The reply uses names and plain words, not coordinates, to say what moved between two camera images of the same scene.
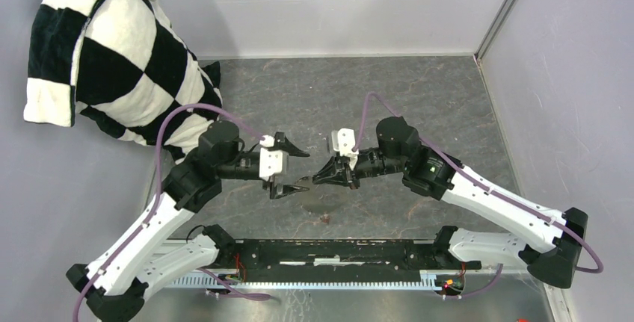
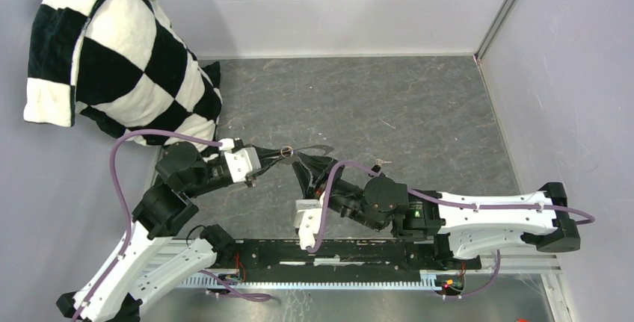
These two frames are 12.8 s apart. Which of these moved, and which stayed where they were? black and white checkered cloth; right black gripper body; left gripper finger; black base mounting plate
Moved: left gripper finger; right black gripper body
Stayed: black and white checkered cloth; black base mounting plate
